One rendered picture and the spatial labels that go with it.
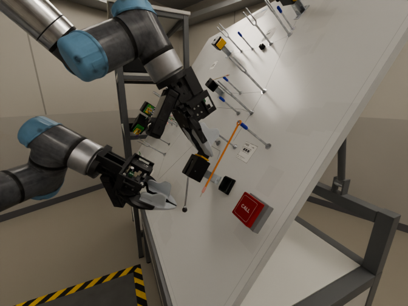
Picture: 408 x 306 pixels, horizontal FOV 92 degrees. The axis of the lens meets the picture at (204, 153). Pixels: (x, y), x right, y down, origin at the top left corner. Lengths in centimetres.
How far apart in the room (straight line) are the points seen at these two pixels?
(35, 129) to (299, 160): 52
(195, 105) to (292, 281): 57
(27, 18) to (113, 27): 17
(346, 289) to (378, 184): 204
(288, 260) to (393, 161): 203
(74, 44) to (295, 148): 42
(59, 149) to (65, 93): 247
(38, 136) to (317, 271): 82
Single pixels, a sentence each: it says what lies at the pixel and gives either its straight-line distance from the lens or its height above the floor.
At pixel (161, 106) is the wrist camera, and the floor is 130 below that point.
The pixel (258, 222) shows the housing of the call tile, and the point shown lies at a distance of 39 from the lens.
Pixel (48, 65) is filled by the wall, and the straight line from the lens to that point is 294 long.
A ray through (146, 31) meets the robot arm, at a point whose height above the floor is 143.
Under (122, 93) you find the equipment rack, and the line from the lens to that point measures 143.
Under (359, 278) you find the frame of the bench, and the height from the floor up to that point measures 80.
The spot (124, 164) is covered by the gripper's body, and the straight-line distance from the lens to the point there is 46.
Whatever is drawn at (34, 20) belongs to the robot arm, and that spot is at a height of 145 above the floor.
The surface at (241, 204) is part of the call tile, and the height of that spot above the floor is 112.
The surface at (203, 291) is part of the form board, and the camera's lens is 48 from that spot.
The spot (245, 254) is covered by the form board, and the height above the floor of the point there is 104.
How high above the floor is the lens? 132
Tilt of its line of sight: 17 degrees down
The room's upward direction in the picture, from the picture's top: straight up
